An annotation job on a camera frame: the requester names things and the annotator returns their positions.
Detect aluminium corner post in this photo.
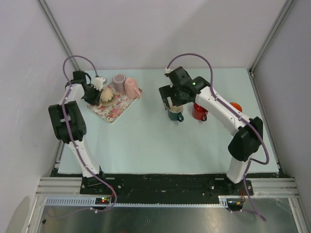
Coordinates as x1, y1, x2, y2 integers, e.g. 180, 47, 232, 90
249, 0, 296, 75
36, 0, 73, 57

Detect orange mug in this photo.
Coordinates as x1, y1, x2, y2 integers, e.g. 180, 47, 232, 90
230, 102, 242, 112

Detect left aluminium corner post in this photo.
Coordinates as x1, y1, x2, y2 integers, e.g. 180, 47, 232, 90
36, 0, 73, 57

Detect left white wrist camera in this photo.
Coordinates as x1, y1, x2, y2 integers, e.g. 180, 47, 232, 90
93, 76, 107, 91

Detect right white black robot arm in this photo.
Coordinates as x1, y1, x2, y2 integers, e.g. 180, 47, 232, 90
159, 67, 263, 195

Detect purple mug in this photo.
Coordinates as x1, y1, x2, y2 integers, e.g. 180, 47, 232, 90
113, 74, 126, 93

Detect pink mug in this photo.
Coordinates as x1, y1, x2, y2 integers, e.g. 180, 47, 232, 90
124, 78, 141, 99

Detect cream beige mug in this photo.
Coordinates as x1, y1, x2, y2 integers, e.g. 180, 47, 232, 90
100, 87, 114, 106

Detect red mug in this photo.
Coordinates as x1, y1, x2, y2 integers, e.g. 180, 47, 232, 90
192, 103, 208, 122

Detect right aluminium corner post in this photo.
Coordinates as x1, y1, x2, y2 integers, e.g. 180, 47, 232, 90
249, 0, 296, 75

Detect white slotted cable duct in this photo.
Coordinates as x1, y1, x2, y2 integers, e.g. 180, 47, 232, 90
45, 197, 228, 208

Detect aluminium frame rail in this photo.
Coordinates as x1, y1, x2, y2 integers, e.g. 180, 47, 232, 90
36, 177, 82, 196

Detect green mug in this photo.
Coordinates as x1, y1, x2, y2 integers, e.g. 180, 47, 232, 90
167, 105, 184, 122

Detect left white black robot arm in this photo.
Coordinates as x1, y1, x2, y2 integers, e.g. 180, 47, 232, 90
48, 71, 108, 194

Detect floral serving tray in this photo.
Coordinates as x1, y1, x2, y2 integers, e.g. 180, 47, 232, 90
87, 83, 135, 123

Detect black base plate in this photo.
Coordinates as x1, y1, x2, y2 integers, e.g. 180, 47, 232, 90
80, 174, 254, 205

